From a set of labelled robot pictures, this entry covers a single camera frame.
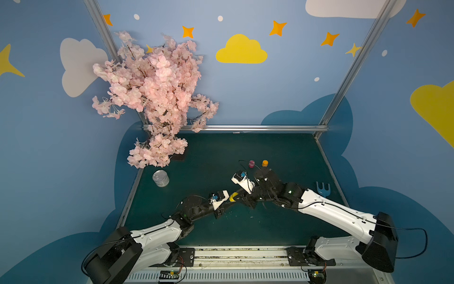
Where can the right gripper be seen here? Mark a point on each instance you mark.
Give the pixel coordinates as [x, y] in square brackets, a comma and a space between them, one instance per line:
[255, 193]

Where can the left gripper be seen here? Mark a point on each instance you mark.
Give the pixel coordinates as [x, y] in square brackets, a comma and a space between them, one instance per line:
[220, 207]

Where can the yellow paint jar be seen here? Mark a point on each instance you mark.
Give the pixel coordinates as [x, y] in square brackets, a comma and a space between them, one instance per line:
[232, 198]

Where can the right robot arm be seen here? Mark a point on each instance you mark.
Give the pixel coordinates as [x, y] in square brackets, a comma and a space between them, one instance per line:
[373, 237]

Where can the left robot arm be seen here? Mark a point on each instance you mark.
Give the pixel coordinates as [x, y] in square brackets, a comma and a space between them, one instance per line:
[125, 252]

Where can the silver metal can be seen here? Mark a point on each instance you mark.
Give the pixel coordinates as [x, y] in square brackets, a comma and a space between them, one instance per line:
[161, 178]

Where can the left electronics board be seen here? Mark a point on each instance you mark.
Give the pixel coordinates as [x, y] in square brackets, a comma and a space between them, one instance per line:
[168, 277]

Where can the electronics board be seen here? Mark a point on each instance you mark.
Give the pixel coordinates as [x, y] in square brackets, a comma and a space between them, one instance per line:
[317, 277]
[168, 277]

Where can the right electronics board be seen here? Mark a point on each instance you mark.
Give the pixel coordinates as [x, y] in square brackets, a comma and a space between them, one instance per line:
[317, 277]

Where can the pink cherry blossom tree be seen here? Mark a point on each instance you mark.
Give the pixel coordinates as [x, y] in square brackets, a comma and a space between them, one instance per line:
[161, 85]

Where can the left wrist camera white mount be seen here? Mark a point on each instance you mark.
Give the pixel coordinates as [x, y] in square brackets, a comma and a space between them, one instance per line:
[218, 199]

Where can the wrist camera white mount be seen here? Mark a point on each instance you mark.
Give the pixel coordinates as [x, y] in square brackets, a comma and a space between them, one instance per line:
[240, 178]
[218, 199]

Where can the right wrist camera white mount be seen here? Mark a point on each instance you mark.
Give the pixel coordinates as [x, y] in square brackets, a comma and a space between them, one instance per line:
[240, 178]

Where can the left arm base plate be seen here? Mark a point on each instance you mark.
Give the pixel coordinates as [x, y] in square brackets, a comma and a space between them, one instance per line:
[181, 256]

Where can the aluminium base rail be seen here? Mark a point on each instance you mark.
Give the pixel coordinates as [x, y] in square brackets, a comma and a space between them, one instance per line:
[258, 265]

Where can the blue garden fork wooden handle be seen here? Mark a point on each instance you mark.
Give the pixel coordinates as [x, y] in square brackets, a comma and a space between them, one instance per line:
[323, 189]

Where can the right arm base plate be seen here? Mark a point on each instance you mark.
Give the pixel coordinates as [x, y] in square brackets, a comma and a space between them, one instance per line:
[302, 256]

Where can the horizontal aluminium frame bar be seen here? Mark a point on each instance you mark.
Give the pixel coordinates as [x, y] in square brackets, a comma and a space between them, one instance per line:
[266, 128]

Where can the right aluminium frame post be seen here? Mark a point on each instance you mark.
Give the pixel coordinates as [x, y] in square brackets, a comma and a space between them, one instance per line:
[374, 33]

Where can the aluminium frame post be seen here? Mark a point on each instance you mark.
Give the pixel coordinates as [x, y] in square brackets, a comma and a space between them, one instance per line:
[102, 27]
[374, 33]

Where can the left aluminium frame post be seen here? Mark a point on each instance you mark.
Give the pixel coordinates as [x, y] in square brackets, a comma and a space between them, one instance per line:
[102, 27]

